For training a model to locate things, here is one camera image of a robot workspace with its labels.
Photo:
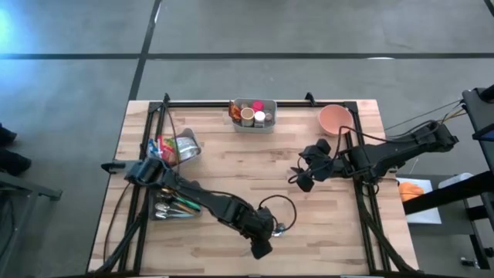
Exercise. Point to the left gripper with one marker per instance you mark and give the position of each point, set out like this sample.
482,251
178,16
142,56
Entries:
251,226

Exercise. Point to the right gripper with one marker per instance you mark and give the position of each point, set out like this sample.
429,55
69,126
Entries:
322,166

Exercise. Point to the all-metal silver spoon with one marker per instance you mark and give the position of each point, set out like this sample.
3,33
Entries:
278,229

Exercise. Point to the white plastic bin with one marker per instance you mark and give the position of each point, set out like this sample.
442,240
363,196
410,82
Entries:
252,128

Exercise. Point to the glass jar white lid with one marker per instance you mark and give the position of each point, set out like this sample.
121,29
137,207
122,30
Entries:
259,117

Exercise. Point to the small tan cup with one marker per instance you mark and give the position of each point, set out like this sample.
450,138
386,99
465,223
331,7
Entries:
247,115

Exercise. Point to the brown snack wrapper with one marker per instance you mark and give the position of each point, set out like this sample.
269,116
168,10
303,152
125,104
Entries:
234,112

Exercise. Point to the dark brown tray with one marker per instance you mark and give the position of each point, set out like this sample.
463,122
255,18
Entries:
151,214

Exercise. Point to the translucent grey plastic bin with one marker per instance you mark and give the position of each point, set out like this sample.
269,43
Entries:
191,133

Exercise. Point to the green ramen packet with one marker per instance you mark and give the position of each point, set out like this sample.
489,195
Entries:
166,150

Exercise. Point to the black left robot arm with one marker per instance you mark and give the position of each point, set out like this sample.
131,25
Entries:
200,197

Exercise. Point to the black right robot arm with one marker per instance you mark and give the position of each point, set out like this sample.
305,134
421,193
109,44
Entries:
405,150

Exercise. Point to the peach bowl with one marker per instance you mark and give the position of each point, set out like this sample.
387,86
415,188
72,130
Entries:
332,117

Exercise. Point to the orange cloth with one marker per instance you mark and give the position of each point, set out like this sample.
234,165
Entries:
411,192

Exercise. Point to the white paper sheet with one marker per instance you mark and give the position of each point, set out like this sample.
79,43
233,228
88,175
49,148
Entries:
424,216

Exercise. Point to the white plastic box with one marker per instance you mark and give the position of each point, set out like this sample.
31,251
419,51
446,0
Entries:
455,179

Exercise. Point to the black side stand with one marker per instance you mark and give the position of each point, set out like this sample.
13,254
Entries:
478,116

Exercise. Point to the black metal stand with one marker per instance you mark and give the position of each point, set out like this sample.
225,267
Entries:
23,189

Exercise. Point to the person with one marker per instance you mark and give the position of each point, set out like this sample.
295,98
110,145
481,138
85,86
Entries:
11,162

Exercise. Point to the black aluminium table frame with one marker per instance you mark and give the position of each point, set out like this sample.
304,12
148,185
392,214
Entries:
216,104

